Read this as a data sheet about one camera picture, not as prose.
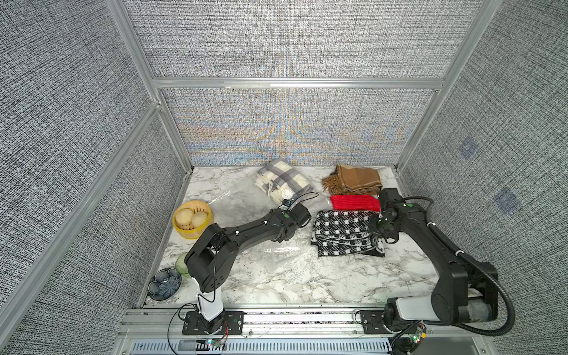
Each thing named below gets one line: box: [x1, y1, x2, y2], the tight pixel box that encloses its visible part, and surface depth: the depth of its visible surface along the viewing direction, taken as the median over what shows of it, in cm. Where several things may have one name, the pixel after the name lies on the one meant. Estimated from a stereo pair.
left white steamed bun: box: [175, 207, 194, 225], surface depth 96 cm
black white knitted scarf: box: [310, 210, 386, 257], surface depth 89 cm
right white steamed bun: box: [190, 211, 209, 228], surface depth 94 cm
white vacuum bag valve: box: [281, 187, 296, 200], surface depth 105 cm
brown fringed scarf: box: [321, 162, 384, 196], surface depth 110 cm
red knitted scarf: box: [329, 194, 381, 213], surface depth 108 cm
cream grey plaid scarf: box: [253, 160, 314, 205], surface depth 108 cm
